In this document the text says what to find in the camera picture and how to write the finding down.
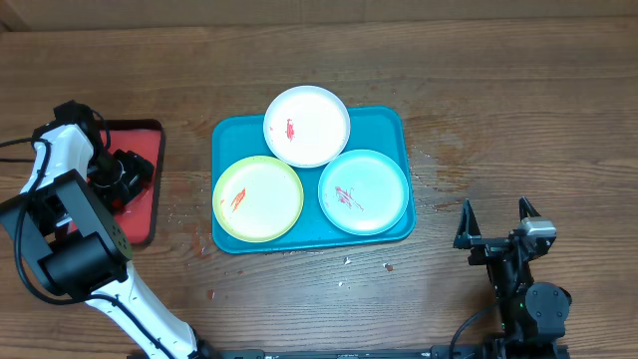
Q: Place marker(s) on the yellow-green plate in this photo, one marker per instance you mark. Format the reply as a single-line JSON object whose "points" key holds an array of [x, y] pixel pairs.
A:
{"points": [[257, 199]]}

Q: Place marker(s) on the light blue plate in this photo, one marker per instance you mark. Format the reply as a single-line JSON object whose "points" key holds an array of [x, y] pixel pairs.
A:
{"points": [[363, 192]]}

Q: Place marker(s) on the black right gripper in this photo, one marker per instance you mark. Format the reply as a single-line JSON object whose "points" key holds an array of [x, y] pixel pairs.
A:
{"points": [[484, 247]]}

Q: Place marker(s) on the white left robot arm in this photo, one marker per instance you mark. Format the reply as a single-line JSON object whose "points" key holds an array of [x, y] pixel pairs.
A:
{"points": [[62, 266]]}

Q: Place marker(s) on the dark red water tray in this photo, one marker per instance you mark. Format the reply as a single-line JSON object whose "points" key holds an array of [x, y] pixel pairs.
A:
{"points": [[76, 147]]}

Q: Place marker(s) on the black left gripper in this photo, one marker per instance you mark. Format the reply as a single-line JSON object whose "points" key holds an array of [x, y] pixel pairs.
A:
{"points": [[137, 166]]}

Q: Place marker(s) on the cardboard back panel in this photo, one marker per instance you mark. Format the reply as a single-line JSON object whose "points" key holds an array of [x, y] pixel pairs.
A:
{"points": [[74, 15]]}

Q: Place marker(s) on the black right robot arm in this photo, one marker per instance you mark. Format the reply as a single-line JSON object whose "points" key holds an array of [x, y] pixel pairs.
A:
{"points": [[532, 314]]}

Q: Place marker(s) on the white plate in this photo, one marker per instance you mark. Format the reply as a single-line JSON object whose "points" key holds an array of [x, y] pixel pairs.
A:
{"points": [[306, 126]]}

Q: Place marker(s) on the blue plastic tray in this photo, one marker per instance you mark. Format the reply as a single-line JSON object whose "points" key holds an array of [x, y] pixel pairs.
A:
{"points": [[375, 128]]}

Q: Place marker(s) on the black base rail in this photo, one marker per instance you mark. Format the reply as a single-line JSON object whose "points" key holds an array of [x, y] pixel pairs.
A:
{"points": [[435, 352]]}

